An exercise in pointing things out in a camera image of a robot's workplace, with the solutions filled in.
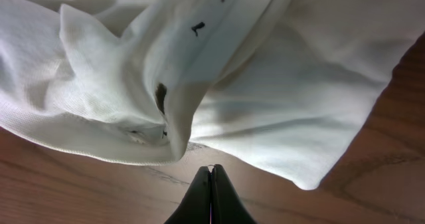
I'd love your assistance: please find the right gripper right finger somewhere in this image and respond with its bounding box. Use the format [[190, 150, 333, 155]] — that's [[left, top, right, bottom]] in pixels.
[[211, 164, 256, 224]]

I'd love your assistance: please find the white t-shirt black logo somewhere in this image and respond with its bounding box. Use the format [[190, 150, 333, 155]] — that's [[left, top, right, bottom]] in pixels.
[[1, 0, 424, 190]]

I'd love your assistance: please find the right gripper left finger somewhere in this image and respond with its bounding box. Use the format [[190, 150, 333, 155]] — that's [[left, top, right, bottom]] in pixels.
[[165, 166, 211, 224]]

